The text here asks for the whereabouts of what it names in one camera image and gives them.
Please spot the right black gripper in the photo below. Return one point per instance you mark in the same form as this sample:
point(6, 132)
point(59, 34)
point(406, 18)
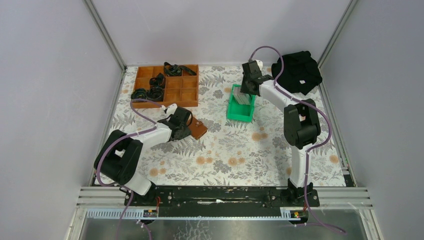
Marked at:
point(243, 89)

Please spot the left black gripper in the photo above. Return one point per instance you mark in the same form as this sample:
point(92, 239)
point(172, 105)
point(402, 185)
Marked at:
point(186, 134)

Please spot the brown leather card holder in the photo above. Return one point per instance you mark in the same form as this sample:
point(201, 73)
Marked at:
point(197, 128)

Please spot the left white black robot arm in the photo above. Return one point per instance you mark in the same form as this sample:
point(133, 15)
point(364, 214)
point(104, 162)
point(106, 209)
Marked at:
point(119, 157)

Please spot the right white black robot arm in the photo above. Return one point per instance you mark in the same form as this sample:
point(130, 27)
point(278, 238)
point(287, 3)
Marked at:
point(301, 126)

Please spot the stack of credit cards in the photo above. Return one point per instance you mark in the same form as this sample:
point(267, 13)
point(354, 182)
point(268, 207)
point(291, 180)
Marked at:
point(242, 98)

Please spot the wooden compartment tray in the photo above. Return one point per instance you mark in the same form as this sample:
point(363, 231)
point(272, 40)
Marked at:
point(181, 90)

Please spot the rolled belt lower right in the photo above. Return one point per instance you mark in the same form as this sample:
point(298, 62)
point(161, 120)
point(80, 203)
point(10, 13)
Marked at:
point(155, 94)

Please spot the rolled belt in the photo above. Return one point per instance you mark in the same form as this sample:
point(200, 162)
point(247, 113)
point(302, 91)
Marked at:
point(139, 93)
point(174, 70)
point(155, 94)
point(158, 81)

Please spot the green plastic bin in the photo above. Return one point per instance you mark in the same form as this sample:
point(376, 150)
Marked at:
point(240, 112)

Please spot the rolled belt middle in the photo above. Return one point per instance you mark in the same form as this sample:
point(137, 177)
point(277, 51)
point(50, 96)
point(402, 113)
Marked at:
point(158, 81)

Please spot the rolled belt lower left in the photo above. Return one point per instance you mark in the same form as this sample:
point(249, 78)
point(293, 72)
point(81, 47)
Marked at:
point(139, 93)

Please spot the black cloth bundle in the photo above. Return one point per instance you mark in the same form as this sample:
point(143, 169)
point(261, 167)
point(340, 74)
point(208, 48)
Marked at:
point(297, 72)

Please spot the rolled belt top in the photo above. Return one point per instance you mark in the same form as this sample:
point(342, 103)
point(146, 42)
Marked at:
point(174, 70)

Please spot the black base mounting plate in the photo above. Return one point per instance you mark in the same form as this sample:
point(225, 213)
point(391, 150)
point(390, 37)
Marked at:
point(267, 196)

